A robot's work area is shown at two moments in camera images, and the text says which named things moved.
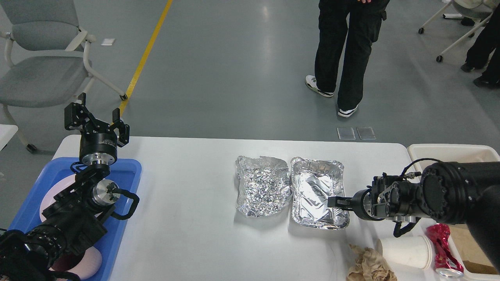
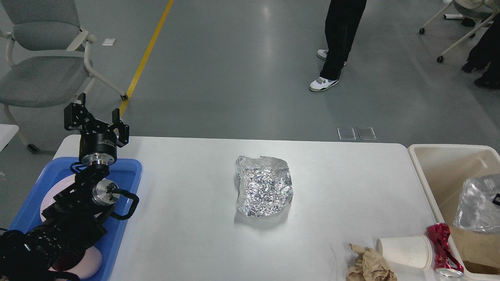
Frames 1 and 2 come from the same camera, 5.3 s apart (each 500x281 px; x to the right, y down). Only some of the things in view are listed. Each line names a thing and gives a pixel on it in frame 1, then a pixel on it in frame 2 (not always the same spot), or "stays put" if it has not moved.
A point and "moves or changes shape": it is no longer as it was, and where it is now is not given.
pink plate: x=62 y=184 stays put
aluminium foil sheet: x=265 y=185 stays put
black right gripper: x=362 y=203 to x=496 y=200
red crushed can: x=447 y=264 stays put
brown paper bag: x=472 y=259 stays put
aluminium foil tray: x=313 y=181 moves or changes shape
